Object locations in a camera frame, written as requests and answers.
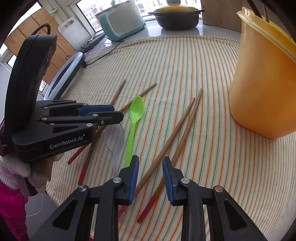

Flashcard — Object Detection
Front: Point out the black chopstick straight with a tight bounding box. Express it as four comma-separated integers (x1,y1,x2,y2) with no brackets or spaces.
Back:
247,0,262,19

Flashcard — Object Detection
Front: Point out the black chopstick curved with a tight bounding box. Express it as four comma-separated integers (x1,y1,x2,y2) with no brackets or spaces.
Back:
262,3,269,23

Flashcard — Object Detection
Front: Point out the pink sleeve forearm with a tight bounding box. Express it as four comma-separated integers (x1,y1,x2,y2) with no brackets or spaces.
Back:
1,182,29,240

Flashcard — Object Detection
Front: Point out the white gloved left hand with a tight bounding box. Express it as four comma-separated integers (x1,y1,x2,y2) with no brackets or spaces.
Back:
1,153,64,194

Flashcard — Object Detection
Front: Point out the wooden chopstick far left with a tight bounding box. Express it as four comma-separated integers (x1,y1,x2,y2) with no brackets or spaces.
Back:
78,80,126,186

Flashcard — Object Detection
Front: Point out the wooden chopstick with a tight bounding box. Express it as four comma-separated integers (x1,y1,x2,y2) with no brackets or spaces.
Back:
67,83,157,165
137,87,203,223
78,80,126,186

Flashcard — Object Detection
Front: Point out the clear plastic spoon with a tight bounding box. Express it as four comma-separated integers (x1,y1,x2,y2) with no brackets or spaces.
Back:
103,124,125,177

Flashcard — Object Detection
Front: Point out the green plastic spoon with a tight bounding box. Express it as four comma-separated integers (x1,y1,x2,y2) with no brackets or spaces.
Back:
124,96,144,167

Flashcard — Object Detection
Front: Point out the wooden chopstick crossing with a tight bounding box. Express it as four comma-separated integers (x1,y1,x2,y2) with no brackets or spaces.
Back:
117,97,196,215

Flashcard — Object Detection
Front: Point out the wooden plank panel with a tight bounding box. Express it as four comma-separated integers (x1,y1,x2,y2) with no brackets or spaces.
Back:
4,8,76,84

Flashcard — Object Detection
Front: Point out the wooden chopstick middle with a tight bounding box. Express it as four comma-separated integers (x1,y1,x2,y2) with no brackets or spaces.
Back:
137,87,203,223

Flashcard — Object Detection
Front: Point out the white cutting board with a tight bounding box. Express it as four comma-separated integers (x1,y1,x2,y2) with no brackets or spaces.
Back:
57,16,92,51

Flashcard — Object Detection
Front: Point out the striped tablecloth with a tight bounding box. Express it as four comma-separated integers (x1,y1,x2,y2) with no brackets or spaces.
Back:
46,34,296,241

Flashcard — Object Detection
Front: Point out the teal white rice cooker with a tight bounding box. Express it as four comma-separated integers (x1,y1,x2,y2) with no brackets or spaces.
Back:
95,1,146,41

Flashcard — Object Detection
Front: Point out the orange plastic bucket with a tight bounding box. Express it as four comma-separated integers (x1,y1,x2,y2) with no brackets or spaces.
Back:
229,7,295,140

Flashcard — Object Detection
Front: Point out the black clay pot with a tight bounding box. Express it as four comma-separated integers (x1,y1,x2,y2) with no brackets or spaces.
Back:
149,10,205,31

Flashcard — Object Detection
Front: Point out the yellow pot lid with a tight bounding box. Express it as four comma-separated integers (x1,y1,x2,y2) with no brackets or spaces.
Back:
154,1,196,13

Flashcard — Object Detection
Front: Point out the wooden board panel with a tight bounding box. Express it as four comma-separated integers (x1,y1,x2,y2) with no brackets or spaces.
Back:
201,0,251,32

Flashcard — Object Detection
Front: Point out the white ring light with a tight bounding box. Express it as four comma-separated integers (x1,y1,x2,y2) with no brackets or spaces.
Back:
44,52,85,100

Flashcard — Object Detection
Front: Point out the black power cable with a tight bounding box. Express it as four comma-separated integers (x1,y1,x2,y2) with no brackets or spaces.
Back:
83,39,125,67

